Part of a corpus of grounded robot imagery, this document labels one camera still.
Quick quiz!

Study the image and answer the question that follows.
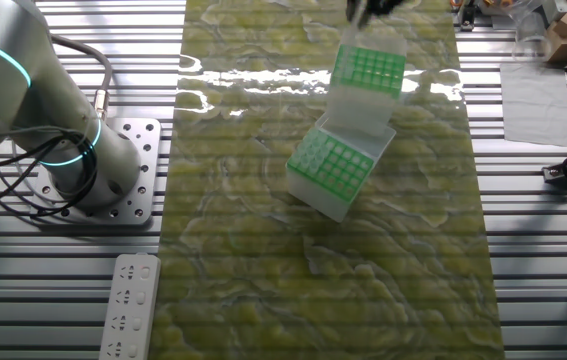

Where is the green rack pipette tip box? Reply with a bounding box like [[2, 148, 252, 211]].
[[285, 110, 397, 224], [326, 22, 409, 137]]

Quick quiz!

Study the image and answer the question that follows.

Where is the clear plastic cup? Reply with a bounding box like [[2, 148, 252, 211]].
[[509, 0, 553, 64]]

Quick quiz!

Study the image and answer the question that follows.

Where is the white paper sheet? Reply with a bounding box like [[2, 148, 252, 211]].
[[499, 62, 567, 149]]

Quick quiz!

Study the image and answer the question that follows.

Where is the green marble pattern mat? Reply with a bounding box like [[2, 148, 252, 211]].
[[147, 0, 507, 360]]

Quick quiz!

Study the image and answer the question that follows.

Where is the white power strip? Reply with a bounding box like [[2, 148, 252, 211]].
[[98, 253, 163, 360]]

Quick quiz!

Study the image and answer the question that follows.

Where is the silver perforated base plate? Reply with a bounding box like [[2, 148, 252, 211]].
[[27, 117, 163, 226]]

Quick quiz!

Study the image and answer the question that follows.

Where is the thick grey cable with connector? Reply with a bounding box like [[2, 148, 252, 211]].
[[41, 29, 114, 124]]

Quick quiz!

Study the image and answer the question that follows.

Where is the black base cable bundle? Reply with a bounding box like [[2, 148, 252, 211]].
[[0, 119, 107, 217]]

